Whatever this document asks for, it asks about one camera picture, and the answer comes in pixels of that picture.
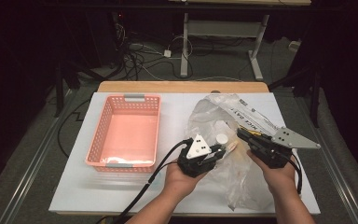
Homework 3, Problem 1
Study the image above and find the aluminium floor rail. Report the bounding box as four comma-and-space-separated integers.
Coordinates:
295, 92, 358, 224
0, 88, 76, 224

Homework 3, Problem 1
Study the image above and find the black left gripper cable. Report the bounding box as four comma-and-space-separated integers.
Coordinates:
94, 138, 194, 224

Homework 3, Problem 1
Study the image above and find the black floor cable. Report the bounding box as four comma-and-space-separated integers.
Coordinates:
57, 98, 91, 158

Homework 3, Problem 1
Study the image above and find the person's right hand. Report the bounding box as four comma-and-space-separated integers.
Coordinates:
246, 151, 297, 194

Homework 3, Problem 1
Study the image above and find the white metal desk frame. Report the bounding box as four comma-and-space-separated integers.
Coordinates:
180, 12, 269, 82

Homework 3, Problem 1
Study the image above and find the tangle of floor cables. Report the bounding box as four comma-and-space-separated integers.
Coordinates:
115, 21, 194, 82

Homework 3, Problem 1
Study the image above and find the pink perforated plastic basket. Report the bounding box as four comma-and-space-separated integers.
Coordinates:
85, 93, 162, 174

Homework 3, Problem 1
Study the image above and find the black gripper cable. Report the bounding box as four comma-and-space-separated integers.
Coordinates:
94, 138, 194, 224
288, 153, 303, 195

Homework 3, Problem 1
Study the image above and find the black metal stand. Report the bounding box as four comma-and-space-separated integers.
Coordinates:
268, 66, 321, 129
54, 57, 122, 119

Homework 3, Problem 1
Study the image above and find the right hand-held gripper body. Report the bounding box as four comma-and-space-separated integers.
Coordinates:
253, 126, 321, 170

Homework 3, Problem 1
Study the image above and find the person's left hand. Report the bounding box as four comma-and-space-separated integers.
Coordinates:
162, 160, 209, 199

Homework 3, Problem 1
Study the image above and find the clear smiley plastic bag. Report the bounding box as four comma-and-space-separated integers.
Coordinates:
186, 93, 296, 213

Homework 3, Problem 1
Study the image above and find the white ointment tube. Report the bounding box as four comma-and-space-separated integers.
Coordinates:
103, 157, 155, 165

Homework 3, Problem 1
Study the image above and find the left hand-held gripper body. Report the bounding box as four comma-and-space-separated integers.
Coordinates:
176, 133, 215, 179

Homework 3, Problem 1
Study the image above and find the white table mat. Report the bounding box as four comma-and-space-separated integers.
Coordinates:
48, 91, 322, 217

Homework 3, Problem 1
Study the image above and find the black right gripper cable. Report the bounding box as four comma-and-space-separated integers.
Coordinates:
288, 153, 303, 195

